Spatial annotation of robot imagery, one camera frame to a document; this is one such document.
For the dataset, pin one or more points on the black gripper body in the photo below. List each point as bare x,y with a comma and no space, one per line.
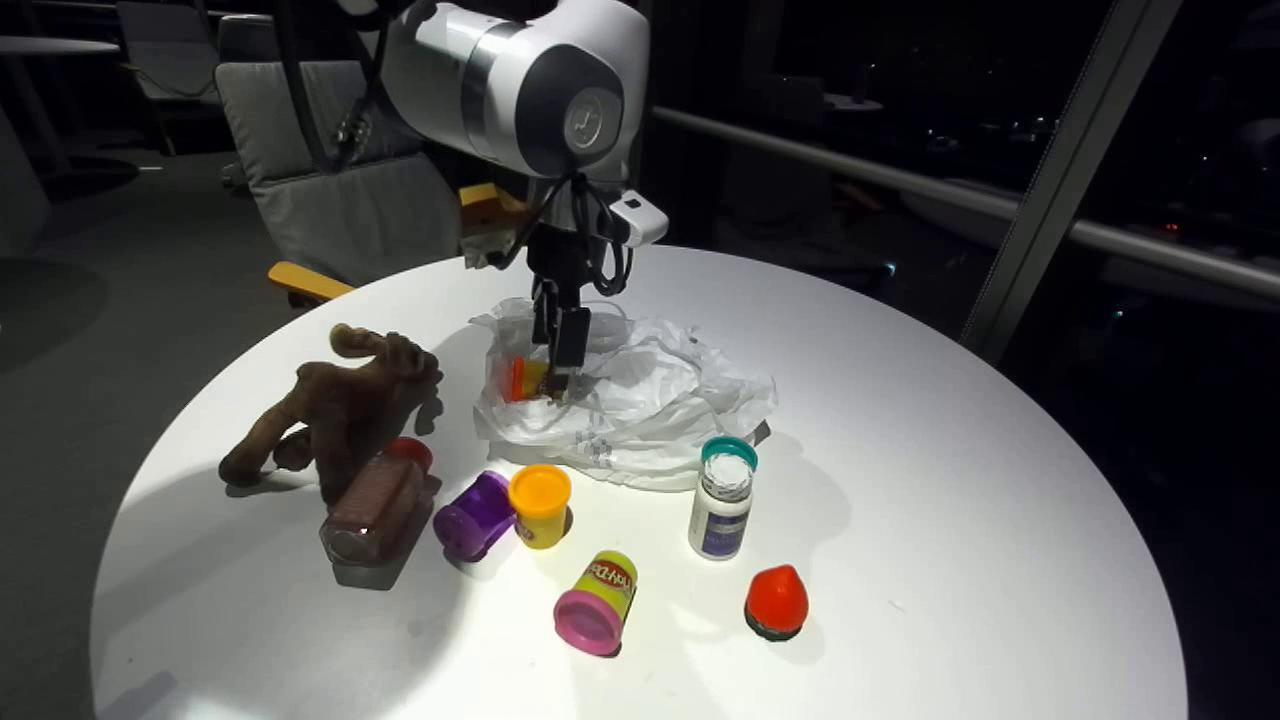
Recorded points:
572,244

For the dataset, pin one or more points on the yellow lid Play-Doh can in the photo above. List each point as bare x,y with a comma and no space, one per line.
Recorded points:
540,504

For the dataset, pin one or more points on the grey slanted window pillar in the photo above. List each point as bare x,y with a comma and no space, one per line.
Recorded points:
1064,162

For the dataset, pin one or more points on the orange lid Play-Doh can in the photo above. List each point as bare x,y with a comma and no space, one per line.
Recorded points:
520,379

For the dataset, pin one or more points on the red toy strawberry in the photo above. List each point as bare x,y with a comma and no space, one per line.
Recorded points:
777,600

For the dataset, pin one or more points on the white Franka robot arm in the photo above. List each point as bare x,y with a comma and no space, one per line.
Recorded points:
520,83

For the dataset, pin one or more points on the pink lid Play-Doh can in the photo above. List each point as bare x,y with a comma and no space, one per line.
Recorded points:
597,606

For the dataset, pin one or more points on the round background table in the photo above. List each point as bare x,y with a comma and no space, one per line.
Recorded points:
52,51

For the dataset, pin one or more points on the white translucent plastic bag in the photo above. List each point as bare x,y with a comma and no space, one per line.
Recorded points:
653,403

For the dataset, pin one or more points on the grey chair with yellow armrests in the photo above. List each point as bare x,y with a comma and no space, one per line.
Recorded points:
314,175

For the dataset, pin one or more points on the grey background chair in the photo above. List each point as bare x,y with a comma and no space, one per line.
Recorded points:
170,51

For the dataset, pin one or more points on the purple plastic jar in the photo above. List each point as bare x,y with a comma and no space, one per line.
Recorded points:
473,512

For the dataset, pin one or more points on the brown spice bottle red cap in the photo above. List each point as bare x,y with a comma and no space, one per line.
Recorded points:
377,512

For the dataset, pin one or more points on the brown plush moose toy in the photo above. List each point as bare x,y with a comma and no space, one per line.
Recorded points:
344,403

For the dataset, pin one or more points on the grey metal railing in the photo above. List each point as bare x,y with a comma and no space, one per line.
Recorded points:
962,201

